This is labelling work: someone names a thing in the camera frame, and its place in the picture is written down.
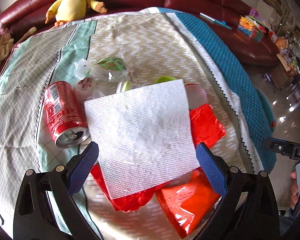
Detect white paper towel sheet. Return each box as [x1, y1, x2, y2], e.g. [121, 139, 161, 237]
[84, 80, 199, 199]

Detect teal round trash bin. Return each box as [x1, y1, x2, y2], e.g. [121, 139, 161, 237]
[256, 88, 276, 133]

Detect person's right hand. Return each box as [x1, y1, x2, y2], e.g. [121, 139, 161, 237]
[290, 171, 299, 209]

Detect orange snack wrapper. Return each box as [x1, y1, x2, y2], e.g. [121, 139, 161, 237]
[156, 168, 221, 239]

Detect red soda can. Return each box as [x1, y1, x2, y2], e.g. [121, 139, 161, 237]
[43, 81, 89, 148]

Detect pink paper cup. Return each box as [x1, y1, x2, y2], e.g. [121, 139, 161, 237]
[185, 84, 209, 110]

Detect colourful toy box stack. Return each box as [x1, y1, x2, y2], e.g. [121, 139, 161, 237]
[237, 8, 269, 42]

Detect teal book on sofa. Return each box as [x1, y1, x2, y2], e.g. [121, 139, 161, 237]
[199, 12, 232, 30]

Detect crumpled clear plastic wrapper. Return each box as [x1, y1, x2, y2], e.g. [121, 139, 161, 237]
[73, 59, 134, 102]

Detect green plastic lid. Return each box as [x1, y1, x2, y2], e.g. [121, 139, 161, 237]
[155, 76, 176, 83]

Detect dark red leather sofa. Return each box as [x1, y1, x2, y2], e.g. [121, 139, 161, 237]
[0, 0, 279, 67]

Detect patterned quilted table cloth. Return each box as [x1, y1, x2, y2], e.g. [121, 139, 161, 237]
[0, 7, 276, 236]

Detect green label plastic packet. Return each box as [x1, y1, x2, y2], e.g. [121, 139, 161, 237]
[96, 57, 126, 72]

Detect brown plush toy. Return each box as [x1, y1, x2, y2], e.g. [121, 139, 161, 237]
[0, 27, 37, 68]

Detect yellow chick plush toy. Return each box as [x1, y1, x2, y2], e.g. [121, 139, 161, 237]
[45, 0, 107, 27]

